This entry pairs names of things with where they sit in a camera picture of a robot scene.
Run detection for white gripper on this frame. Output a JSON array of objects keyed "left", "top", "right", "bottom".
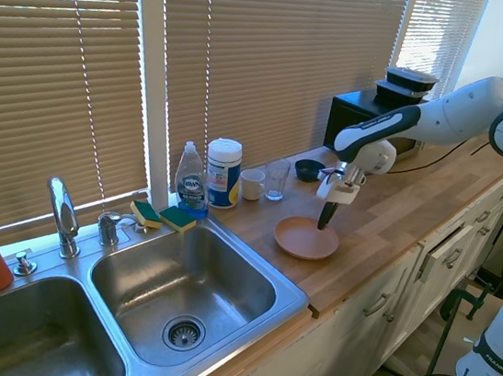
[{"left": 311, "top": 167, "right": 362, "bottom": 235}]

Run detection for white ceramic mug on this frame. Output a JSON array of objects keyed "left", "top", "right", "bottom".
[{"left": 236, "top": 167, "right": 269, "bottom": 203}]

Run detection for stainless steel double sink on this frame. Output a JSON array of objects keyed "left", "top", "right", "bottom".
[{"left": 0, "top": 187, "right": 320, "bottom": 376}]

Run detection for metal sink drain strainer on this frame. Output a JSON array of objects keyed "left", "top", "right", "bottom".
[{"left": 160, "top": 310, "right": 210, "bottom": 355}]

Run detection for chrome sink hole knob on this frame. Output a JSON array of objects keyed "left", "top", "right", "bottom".
[{"left": 12, "top": 250, "right": 40, "bottom": 279}]

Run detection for orange round plate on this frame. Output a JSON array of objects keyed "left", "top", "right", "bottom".
[{"left": 270, "top": 212, "right": 343, "bottom": 264}]

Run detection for dark small bowl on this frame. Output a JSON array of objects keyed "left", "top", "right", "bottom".
[{"left": 292, "top": 158, "right": 327, "bottom": 186}]

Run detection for clear drinking glass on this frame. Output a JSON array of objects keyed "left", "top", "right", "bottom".
[{"left": 261, "top": 156, "right": 293, "bottom": 204}]

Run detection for black microwave oven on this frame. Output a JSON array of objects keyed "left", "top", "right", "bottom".
[{"left": 322, "top": 85, "right": 432, "bottom": 166}]

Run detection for white wipes canister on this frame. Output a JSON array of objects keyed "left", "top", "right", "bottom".
[{"left": 199, "top": 135, "right": 246, "bottom": 212}]

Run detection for white kitchen cabinets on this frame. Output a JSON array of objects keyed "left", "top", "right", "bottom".
[{"left": 179, "top": 125, "right": 503, "bottom": 376}]

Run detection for black lidded food container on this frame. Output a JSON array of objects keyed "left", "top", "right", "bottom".
[
  {"left": 382, "top": 65, "right": 440, "bottom": 101},
  {"left": 372, "top": 77, "right": 434, "bottom": 112}
]

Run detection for clear Dawn dish soap bottle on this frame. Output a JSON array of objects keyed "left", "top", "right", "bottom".
[{"left": 169, "top": 140, "right": 218, "bottom": 221}]

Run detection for yellow green sponge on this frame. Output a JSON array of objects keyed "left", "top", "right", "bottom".
[
  {"left": 127, "top": 199, "right": 166, "bottom": 231},
  {"left": 156, "top": 204, "right": 200, "bottom": 236}
]

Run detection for wide tan window blind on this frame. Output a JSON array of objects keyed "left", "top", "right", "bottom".
[
  {"left": 134, "top": 0, "right": 413, "bottom": 207},
  {"left": 0, "top": 0, "right": 175, "bottom": 283}
]

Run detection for narrow white window blind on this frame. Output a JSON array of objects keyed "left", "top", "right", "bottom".
[{"left": 393, "top": 0, "right": 488, "bottom": 97}]

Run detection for chrome kitchen faucet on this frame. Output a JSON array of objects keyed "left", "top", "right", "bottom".
[{"left": 38, "top": 177, "right": 91, "bottom": 261}]

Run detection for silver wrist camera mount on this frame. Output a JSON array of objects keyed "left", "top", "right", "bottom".
[{"left": 326, "top": 158, "right": 370, "bottom": 188}]

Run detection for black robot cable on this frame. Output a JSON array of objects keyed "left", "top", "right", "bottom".
[{"left": 389, "top": 126, "right": 492, "bottom": 188}]

